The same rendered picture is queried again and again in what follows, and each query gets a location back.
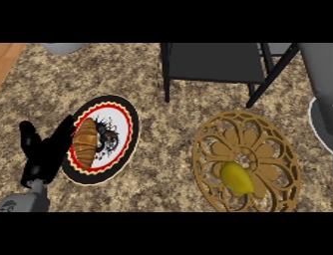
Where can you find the black red white round plate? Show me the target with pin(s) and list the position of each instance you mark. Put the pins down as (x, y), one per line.
(117, 132)

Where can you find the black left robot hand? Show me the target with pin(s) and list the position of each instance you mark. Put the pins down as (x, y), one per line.
(42, 159)

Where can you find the brown croissant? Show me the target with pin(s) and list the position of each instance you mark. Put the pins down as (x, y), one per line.
(84, 141)

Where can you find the black tiered shelf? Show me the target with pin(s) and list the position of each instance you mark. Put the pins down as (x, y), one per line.
(213, 61)

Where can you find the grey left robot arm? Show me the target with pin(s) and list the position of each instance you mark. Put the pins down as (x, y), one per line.
(24, 202)

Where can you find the golden round cutout placemat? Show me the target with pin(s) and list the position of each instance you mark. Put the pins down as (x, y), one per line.
(266, 146)

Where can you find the pale grey round container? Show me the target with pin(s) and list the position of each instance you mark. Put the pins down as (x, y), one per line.
(62, 47)

